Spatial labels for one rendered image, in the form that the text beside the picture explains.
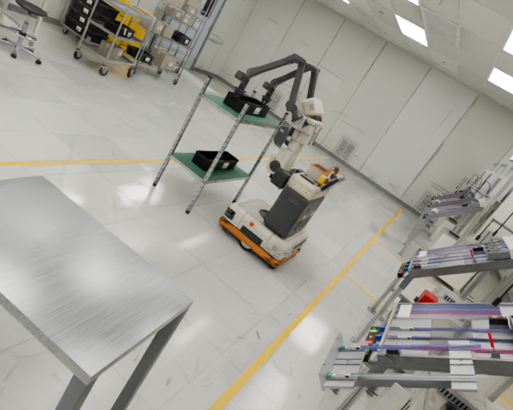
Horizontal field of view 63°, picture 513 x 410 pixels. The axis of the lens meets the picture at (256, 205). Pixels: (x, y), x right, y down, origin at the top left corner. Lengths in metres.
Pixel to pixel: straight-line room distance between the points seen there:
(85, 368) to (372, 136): 10.05
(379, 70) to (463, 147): 2.66
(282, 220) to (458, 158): 7.50
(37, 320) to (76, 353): 0.12
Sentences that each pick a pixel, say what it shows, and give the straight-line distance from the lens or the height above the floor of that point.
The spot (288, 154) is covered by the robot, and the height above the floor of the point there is 0.87.
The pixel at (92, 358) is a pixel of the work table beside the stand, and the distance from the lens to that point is 1.06.
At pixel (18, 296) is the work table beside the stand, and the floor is 0.80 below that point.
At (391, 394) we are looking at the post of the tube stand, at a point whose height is 0.78.
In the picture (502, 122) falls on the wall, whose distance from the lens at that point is 10.65.
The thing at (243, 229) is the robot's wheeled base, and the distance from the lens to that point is 3.62.
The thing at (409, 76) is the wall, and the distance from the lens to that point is 10.78.
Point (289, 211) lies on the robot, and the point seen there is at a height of 0.53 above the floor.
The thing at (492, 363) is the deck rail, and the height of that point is 1.00.
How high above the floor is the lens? 1.57
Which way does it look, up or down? 19 degrees down
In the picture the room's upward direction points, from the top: 32 degrees clockwise
